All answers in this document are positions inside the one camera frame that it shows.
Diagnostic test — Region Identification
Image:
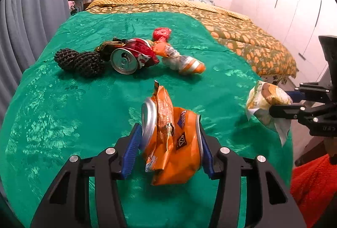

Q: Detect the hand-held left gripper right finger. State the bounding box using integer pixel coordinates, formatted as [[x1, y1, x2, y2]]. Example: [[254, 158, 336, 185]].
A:
[[196, 115, 307, 228]]

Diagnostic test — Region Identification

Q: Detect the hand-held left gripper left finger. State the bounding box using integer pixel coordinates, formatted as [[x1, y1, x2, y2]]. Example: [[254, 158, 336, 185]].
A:
[[30, 123, 144, 228]]

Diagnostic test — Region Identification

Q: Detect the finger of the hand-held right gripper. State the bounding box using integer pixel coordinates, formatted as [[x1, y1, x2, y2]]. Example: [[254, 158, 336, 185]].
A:
[[286, 83, 335, 103], [269, 103, 334, 126]]

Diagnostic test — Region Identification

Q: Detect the crushed orange can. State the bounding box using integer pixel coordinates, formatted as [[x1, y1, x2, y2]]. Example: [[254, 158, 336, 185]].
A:
[[140, 99, 204, 186]]

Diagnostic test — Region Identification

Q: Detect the white yellow wrapper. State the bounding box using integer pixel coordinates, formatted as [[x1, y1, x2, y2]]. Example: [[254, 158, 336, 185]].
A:
[[245, 80, 293, 147]]

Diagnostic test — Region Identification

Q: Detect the orange snack wrapper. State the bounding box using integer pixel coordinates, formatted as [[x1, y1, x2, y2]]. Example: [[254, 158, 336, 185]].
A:
[[145, 80, 176, 173]]

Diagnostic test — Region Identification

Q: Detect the gold foil wrapper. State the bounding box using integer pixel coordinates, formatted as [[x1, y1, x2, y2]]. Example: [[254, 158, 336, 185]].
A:
[[95, 37, 127, 60]]

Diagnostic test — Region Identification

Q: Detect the red plastic bag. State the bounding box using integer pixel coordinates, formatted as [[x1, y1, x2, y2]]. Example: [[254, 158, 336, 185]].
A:
[[152, 27, 172, 45]]

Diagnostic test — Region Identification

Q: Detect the white wardrobe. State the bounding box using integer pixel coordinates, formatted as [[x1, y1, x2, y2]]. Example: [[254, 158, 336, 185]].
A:
[[231, 0, 337, 88]]

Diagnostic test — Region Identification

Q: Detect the green patterned tablecloth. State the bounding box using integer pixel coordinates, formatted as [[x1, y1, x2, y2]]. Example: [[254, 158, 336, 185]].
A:
[[0, 11, 294, 228]]

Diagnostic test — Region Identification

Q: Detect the person's red fleece clothing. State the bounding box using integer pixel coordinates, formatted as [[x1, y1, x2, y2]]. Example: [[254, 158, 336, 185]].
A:
[[290, 154, 337, 228]]

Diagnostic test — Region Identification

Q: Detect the pumpkin print quilt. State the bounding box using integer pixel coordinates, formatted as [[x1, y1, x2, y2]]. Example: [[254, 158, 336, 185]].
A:
[[86, 4, 298, 79]]

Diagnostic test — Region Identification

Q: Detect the crushed red can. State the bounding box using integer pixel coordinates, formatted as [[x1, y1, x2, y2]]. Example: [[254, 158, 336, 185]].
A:
[[110, 38, 160, 75]]

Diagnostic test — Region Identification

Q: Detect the black foam net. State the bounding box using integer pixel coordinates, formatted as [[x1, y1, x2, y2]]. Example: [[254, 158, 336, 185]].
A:
[[74, 51, 106, 78]]

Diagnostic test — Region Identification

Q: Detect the orange and white snack packet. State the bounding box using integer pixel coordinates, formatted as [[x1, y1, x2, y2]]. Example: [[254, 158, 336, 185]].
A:
[[152, 42, 206, 75]]

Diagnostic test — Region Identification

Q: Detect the black spiky pinecone object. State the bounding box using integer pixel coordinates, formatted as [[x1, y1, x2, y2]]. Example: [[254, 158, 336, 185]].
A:
[[54, 48, 80, 71]]

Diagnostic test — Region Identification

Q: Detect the yellow blanket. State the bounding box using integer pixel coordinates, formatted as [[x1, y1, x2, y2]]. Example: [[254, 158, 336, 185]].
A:
[[86, 0, 254, 21]]

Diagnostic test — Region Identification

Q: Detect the grey-blue curtain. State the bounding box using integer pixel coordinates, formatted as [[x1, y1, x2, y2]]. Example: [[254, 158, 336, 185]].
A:
[[0, 0, 77, 123]]

